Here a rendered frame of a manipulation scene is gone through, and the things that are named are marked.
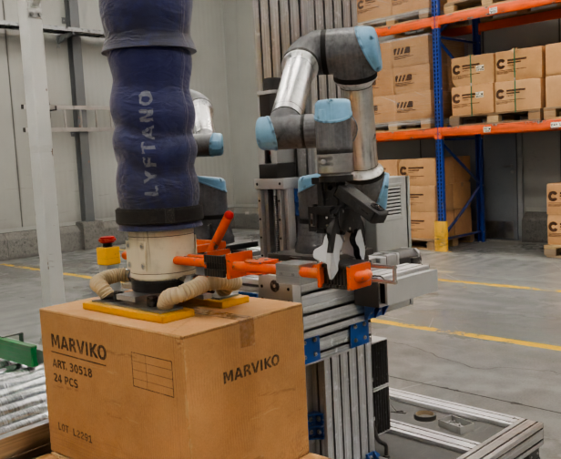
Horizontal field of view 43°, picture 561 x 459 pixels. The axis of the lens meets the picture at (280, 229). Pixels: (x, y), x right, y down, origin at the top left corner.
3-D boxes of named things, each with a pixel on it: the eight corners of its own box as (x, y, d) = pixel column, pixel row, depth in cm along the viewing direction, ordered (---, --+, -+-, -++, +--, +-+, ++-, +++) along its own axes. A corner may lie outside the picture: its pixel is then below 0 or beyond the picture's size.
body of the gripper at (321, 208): (331, 230, 155) (328, 175, 154) (363, 231, 149) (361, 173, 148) (308, 235, 150) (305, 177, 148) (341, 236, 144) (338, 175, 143)
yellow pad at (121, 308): (82, 309, 191) (80, 290, 190) (114, 302, 198) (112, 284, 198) (162, 324, 168) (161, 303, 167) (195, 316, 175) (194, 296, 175)
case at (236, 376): (50, 450, 199) (38, 308, 195) (164, 408, 228) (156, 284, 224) (194, 514, 159) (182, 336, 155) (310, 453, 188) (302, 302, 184)
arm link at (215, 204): (229, 214, 241) (227, 174, 240) (188, 217, 239) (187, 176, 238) (227, 211, 253) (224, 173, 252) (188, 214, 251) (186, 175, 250)
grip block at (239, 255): (201, 277, 171) (200, 252, 171) (231, 270, 179) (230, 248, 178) (226, 280, 166) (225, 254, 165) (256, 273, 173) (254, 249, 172)
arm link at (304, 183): (302, 216, 219) (300, 171, 217) (346, 214, 216) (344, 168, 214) (295, 219, 207) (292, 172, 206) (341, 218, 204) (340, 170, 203)
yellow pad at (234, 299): (140, 297, 205) (138, 280, 204) (168, 290, 212) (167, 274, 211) (222, 310, 182) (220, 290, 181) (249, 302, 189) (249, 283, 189)
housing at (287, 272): (274, 283, 158) (273, 263, 157) (295, 279, 163) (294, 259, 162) (299, 286, 153) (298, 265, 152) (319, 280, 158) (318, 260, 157)
